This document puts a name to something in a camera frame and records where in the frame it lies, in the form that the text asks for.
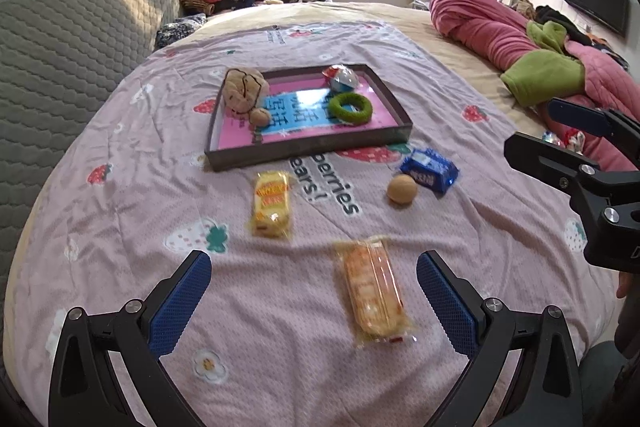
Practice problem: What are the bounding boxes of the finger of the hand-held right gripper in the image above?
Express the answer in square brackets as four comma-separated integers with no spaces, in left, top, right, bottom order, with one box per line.
[547,98,640,174]
[504,132,602,196]

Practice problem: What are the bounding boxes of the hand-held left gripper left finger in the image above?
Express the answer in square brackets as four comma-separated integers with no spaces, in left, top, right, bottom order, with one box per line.
[47,249,213,427]

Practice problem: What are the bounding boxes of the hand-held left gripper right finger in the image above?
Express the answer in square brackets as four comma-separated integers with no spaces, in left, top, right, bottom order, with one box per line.
[416,249,583,427]

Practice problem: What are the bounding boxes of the long yellow cracker packet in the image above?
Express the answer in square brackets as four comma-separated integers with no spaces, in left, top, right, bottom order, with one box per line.
[334,237,417,348]

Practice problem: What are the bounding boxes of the blue snack packet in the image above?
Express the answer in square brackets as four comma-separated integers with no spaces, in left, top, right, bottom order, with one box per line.
[399,148,460,195]

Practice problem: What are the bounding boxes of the small yellow snack packet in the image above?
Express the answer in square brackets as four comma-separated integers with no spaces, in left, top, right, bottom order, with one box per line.
[249,171,296,239]

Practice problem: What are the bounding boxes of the dark shallow cardboard box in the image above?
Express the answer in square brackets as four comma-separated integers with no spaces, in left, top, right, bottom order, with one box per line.
[204,64,415,172]

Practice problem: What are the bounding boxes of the clear jelly cup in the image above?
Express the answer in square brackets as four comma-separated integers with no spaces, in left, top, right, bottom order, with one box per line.
[322,64,358,92]

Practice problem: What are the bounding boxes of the green fuzzy ring scrunchie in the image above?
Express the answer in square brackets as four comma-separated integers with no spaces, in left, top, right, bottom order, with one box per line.
[327,92,373,126]

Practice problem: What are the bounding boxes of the beige mesh scrunchie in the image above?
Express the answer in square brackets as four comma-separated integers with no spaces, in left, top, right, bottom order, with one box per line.
[222,68,268,116]

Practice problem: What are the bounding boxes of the person's right hand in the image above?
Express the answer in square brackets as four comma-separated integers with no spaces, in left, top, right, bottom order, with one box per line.
[616,271,640,300]

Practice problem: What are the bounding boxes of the green blanket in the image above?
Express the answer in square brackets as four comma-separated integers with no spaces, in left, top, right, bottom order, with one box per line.
[500,21,586,108]

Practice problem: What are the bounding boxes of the dark garment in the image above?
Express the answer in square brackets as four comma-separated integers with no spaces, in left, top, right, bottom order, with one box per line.
[535,5,608,48]

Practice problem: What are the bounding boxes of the pink printed bed sheet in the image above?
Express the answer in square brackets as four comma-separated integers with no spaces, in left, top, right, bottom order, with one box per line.
[5,19,621,427]

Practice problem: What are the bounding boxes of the pink rolled quilt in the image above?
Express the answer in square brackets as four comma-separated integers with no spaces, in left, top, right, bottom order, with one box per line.
[429,0,640,172]

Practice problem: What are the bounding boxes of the beige bed sheet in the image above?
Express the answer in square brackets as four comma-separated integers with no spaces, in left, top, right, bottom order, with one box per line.
[200,2,546,132]

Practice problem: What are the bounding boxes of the person's dark clothing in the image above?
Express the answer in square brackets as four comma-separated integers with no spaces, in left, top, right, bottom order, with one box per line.
[580,287,640,427]

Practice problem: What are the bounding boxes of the dark floral cloth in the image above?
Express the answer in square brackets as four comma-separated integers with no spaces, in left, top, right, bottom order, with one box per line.
[154,16,207,50]

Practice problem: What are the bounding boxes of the grey quilted headboard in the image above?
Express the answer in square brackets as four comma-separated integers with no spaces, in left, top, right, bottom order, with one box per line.
[0,0,182,288]

